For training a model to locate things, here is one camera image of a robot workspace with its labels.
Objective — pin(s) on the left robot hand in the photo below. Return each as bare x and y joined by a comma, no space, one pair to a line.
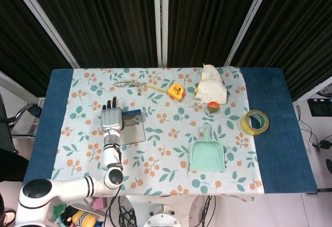
111,119

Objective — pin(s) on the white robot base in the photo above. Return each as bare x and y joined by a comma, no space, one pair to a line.
162,219

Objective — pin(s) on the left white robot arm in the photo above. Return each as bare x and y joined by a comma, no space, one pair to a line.
67,188

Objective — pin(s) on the silver metal tray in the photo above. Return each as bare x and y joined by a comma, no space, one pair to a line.
135,133

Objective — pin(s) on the floral tablecloth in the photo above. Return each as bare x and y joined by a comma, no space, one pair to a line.
166,159

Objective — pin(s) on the yellow tape measure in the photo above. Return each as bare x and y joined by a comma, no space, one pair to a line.
176,91

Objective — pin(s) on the orange green ball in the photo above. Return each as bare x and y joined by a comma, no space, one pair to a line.
213,107

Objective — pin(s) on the yellow minion toy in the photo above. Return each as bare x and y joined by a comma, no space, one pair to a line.
83,218

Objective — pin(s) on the mint green dustpan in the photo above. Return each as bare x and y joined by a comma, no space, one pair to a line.
207,157

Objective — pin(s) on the white cloth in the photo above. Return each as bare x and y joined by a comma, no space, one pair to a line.
211,87

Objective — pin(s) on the green packet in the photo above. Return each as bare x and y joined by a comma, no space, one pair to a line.
59,211

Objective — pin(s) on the black office chair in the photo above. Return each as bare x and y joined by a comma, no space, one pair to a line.
5,131

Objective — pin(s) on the yellow tape roll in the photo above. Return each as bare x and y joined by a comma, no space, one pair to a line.
246,128

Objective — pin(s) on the blue table cover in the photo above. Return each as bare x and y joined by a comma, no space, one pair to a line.
282,133

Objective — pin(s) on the white partition post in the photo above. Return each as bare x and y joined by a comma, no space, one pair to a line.
246,22
44,19
160,22

